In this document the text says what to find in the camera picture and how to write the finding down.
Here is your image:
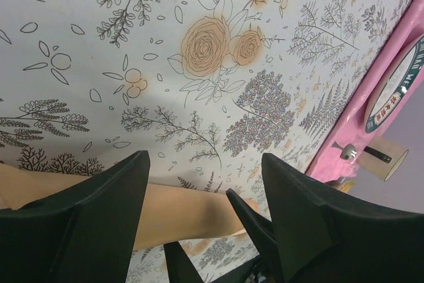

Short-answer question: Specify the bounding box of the orange satin napkin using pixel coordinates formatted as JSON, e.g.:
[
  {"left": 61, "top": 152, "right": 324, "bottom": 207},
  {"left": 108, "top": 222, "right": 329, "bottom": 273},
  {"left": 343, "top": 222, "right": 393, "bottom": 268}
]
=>
[{"left": 1, "top": 164, "right": 246, "bottom": 251}]

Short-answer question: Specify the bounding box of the yellow woven bamboo basket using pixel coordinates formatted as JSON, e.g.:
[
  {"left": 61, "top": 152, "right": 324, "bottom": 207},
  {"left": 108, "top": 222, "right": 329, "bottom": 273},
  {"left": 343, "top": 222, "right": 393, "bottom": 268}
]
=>
[{"left": 337, "top": 180, "right": 356, "bottom": 194}]

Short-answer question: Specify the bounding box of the pink floral placemat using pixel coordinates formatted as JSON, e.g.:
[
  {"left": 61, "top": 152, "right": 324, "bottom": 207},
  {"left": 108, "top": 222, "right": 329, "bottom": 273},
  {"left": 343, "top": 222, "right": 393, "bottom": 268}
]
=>
[{"left": 306, "top": 0, "right": 423, "bottom": 182}]

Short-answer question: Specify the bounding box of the white plate green rim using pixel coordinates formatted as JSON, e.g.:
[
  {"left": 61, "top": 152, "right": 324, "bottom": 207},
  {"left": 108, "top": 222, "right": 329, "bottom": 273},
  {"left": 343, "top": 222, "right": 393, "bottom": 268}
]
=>
[{"left": 364, "top": 35, "right": 423, "bottom": 134}]

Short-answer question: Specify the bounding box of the floral patterned tablecloth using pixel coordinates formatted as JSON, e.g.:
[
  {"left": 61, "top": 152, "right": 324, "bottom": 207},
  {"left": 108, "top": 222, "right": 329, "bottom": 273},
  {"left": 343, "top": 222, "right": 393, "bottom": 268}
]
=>
[{"left": 1, "top": 0, "right": 413, "bottom": 282}]

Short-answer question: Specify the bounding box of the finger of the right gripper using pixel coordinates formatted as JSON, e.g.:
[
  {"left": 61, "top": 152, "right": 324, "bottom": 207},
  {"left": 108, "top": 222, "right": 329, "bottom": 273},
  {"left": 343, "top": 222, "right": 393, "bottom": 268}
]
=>
[
  {"left": 164, "top": 242, "right": 203, "bottom": 283},
  {"left": 226, "top": 189, "right": 284, "bottom": 282}
]

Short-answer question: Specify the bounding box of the silver spoon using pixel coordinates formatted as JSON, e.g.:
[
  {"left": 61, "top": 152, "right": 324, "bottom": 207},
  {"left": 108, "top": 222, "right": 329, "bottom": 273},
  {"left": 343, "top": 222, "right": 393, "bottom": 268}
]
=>
[{"left": 331, "top": 142, "right": 357, "bottom": 160}]

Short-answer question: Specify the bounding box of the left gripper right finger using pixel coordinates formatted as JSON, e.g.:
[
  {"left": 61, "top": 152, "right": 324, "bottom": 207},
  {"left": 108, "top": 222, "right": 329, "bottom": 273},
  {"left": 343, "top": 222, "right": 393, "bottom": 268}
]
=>
[{"left": 262, "top": 153, "right": 423, "bottom": 282}]

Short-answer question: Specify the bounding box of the cream enamel mug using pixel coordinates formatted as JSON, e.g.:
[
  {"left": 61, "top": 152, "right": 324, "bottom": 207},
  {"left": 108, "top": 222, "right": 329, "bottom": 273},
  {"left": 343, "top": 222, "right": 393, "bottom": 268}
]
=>
[{"left": 356, "top": 135, "right": 409, "bottom": 182}]

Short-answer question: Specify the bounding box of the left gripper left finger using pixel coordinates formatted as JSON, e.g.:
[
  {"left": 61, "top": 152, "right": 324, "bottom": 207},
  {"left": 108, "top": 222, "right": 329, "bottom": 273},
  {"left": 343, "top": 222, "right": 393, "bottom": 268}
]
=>
[{"left": 1, "top": 150, "right": 150, "bottom": 282}]

